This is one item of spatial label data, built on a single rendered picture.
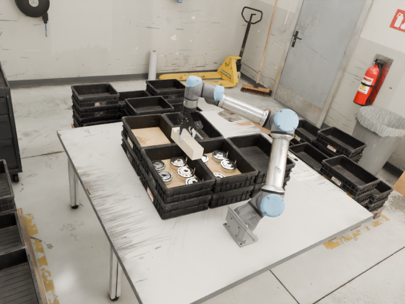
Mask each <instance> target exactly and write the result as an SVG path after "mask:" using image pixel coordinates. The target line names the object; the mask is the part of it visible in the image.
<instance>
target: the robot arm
mask: <svg viewBox="0 0 405 304"><path fill-rule="evenodd" d="M199 97H201V98H204V100H205V102H206V103H207V104H210V105H214V106H217V107H220V108H222V109H224V110H227V111H229V112H231V113H234V114H237V115H239V116H241V117H244V118H246V119H249V120H251V121H254V122H256V123H258V124H260V126H261V127H263V128H265V129H268V130H270V131H271V134H270V135H271V136H272V145H271V153H270V157H269V165H268V172H267V176H266V183H265V186H263V187H262V190H261V191H260V192H259V193H257V194H256V195H255V196H254V197H253V198H252V199H251V200H250V201H248V202H247V203H246V204H243V205H241V206H239V207H237V208H235V209H234V211H235V213H236V214H237V215H238V216H239V217H240V219H241V220H242V221H243V222H244V223H245V224H246V225H248V228H249V229H250V230H251V231H253V230H254V229H255V228H256V227H257V225H258V223H259V221H260V220H261V219H262V218H263V217H264V216H267V217H272V218H274V217H278V216H280V215H281V214H282V213H283V212H284V209H285V202H284V193H285V191H284V190H283V180H284V174H285V169H286V162H287V154H288V150H289V142H290V140H291V139H293V138H294V132H295V129H296V128H297V126H298V116H297V114H296V113H295V112H294V111H293V110H290V109H281V110H279V111H278V112H271V111H269V110H267V111H264V110H262V109H259V108H256V107H254V106H251V105H249V104H247V103H244V102H242V101H239V100H237V99H235V98H232V97H230V96H227V95H224V87H223V86H219V85H215V84H208V83H203V82H202V79H201V78H200V77H197V76H194V75H191V76H189V77H187V81H186V88H185V93H184V101H183V103H182V105H183V111H182V112H180V113H178V116H179V120H178V117H177V122H178V123H179V124H180V129H177V135H178V136H179V142H180V143H181V142H182V141H183V138H184V134H185V133H186V130H185V128H189V131H190V132H191V137H193V138H194V137H195V134H196V131H197V130H201V129H202V128H203V125H202V123H201V121H200V119H199V117H198V115H197V113H196V108H197V106H198V99H199Z"/></svg>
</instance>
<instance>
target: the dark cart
mask: <svg viewBox="0 0 405 304"><path fill-rule="evenodd" d="M1 159H4V160H5V161H6V164H7V168H8V173H9V174H11V175H12V178H13V180H14V182H18V181H19V177H18V173H22V172H23V171H22V163H21V159H20V151H19V143H18V139H17V131H16V123H15V119H14V111H13V103H12V99H11V91H10V86H9V83H8V81H7V78H6V76H5V72H4V70H3V67H2V65H1V62H0V160H1Z"/></svg>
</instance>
